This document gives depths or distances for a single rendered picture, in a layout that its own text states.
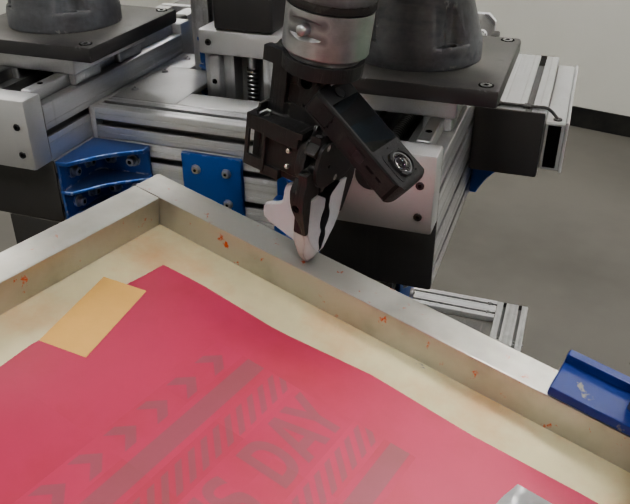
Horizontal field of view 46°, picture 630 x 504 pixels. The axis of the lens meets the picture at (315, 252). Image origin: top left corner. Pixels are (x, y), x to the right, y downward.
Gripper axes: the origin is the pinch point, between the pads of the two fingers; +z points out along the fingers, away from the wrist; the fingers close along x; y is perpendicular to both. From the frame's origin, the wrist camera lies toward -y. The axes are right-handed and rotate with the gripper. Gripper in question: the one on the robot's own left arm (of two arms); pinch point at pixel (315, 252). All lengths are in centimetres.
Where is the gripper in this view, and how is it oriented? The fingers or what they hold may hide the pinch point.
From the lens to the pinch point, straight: 74.7
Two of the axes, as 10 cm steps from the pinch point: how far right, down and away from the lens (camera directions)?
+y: -8.2, -4.1, 3.9
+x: -5.5, 4.3, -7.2
